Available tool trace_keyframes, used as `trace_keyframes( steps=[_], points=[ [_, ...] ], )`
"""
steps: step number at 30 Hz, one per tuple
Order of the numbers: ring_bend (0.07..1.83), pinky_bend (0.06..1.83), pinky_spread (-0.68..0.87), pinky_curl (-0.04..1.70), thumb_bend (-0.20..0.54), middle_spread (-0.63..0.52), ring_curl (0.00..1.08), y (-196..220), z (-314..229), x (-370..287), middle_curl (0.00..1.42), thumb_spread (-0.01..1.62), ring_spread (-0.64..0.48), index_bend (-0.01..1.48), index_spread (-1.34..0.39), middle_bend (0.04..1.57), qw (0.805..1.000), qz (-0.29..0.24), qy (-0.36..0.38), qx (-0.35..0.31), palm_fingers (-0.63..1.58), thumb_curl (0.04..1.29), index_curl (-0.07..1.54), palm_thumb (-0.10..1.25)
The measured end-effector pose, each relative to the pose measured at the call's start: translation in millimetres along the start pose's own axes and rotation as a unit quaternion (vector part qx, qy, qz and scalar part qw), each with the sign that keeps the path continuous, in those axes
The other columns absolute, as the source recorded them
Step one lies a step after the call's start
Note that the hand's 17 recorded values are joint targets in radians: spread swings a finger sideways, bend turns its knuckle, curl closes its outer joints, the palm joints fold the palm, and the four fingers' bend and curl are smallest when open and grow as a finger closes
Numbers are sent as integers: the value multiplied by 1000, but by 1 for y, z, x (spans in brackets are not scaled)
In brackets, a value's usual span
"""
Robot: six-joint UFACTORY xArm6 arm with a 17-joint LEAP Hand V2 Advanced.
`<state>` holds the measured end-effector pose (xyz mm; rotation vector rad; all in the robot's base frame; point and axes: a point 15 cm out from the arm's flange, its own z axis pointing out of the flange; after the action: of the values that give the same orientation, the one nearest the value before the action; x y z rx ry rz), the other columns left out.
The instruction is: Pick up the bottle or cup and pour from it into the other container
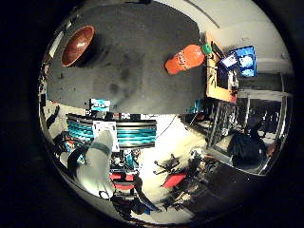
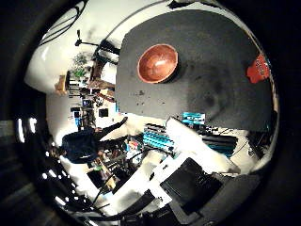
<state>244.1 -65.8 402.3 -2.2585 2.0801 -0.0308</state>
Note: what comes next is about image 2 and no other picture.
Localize light wooden shelf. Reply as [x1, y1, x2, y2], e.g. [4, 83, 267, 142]
[54, 73, 69, 96]

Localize black ceiling cables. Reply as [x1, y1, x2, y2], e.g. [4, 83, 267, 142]
[38, 0, 89, 47]

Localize green potted plant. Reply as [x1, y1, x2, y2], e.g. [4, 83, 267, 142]
[71, 52, 90, 79]

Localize orange drink bottle green cap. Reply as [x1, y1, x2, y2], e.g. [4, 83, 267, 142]
[246, 54, 271, 85]

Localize small teal storage box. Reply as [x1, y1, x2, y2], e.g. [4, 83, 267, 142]
[182, 111, 207, 125]

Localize black tripod stand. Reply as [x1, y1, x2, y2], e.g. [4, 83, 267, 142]
[74, 29, 121, 65]

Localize person in dark clothes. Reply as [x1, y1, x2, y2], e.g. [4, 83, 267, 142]
[60, 116, 130, 165]

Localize teal and black crate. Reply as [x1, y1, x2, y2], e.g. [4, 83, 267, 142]
[201, 135, 239, 158]

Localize teal drawer rack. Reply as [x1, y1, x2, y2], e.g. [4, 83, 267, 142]
[142, 123, 175, 155]

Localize brown wooden bowl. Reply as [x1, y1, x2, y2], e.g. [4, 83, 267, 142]
[136, 43, 180, 85]

